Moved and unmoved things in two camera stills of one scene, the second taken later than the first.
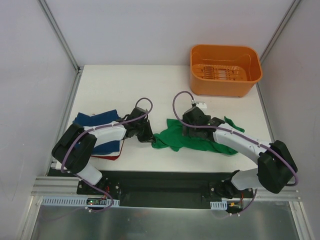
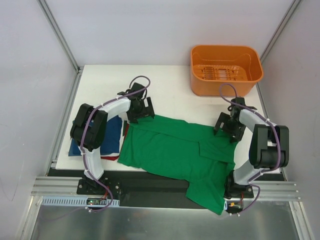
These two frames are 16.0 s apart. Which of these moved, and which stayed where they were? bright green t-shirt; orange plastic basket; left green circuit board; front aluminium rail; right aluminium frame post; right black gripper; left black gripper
Moved: right black gripper; left black gripper; bright green t-shirt
Stayed: left green circuit board; right aluminium frame post; front aluminium rail; orange plastic basket
